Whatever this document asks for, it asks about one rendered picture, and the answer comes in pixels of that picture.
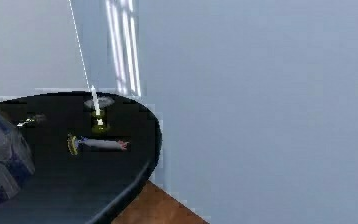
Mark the small dark shiny object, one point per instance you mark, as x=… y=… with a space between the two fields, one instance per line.
x=30 y=120

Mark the black round table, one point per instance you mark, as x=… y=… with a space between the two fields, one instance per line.
x=87 y=180

